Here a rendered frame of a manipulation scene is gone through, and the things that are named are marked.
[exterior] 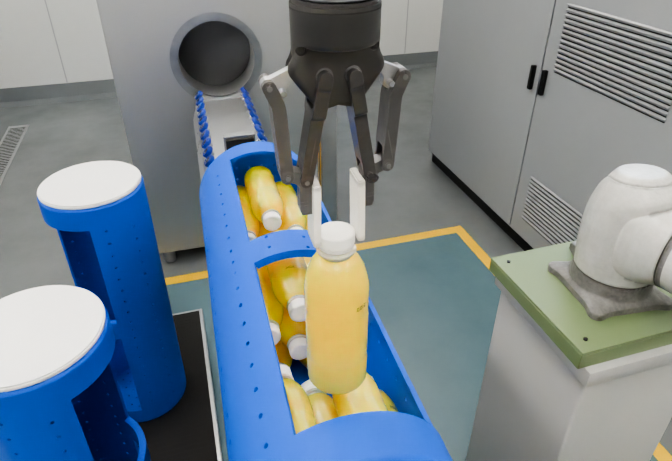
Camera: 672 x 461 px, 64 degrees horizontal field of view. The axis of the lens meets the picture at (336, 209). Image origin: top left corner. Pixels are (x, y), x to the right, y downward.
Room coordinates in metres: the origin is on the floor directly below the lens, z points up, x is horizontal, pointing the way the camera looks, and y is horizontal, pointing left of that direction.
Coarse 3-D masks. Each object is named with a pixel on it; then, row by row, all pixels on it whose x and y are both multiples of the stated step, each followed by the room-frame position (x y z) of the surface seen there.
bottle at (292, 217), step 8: (280, 184) 1.13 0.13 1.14; (280, 192) 1.09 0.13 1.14; (288, 192) 1.09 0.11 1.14; (288, 200) 1.06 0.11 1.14; (296, 200) 1.07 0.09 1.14; (288, 208) 1.02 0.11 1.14; (296, 208) 1.02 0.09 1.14; (288, 216) 1.00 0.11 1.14; (296, 216) 1.00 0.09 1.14; (304, 216) 1.02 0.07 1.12; (288, 224) 0.98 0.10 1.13; (296, 224) 0.98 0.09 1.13; (304, 224) 1.00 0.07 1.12
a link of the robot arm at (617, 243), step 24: (624, 168) 0.90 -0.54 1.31; (648, 168) 0.89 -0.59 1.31; (600, 192) 0.88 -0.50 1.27; (624, 192) 0.84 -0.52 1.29; (648, 192) 0.82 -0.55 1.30; (600, 216) 0.85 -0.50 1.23; (624, 216) 0.81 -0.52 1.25; (648, 216) 0.80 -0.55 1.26; (576, 240) 0.91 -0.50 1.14; (600, 240) 0.83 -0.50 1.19; (624, 240) 0.80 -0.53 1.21; (648, 240) 0.77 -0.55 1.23; (576, 264) 0.87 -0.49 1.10; (600, 264) 0.82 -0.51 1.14; (624, 264) 0.79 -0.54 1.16; (648, 264) 0.76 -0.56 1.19; (624, 288) 0.80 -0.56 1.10
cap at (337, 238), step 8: (328, 224) 0.47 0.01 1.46; (336, 224) 0.47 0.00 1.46; (344, 224) 0.47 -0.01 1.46; (328, 232) 0.45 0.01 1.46; (336, 232) 0.45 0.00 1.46; (344, 232) 0.45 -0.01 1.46; (352, 232) 0.45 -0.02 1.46; (328, 240) 0.44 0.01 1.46; (336, 240) 0.44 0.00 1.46; (344, 240) 0.44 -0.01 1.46; (352, 240) 0.44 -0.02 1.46; (320, 248) 0.44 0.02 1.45; (328, 248) 0.44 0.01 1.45; (336, 248) 0.43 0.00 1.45; (344, 248) 0.44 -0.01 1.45; (352, 248) 0.45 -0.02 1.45
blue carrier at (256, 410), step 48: (240, 144) 1.17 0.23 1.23; (240, 240) 0.79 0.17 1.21; (288, 240) 0.76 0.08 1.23; (240, 288) 0.67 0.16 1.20; (240, 336) 0.58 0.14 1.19; (384, 336) 0.65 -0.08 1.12; (240, 384) 0.50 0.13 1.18; (384, 384) 0.62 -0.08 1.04; (240, 432) 0.43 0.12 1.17; (288, 432) 0.40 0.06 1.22; (336, 432) 0.38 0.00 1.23; (384, 432) 0.39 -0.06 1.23; (432, 432) 0.42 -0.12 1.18
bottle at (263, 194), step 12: (252, 168) 1.12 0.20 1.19; (264, 168) 1.12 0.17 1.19; (252, 180) 1.07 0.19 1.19; (264, 180) 1.06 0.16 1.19; (252, 192) 1.03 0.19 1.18; (264, 192) 1.01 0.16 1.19; (276, 192) 1.02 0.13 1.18; (252, 204) 0.99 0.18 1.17; (264, 204) 0.97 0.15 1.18; (276, 204) 0.98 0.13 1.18
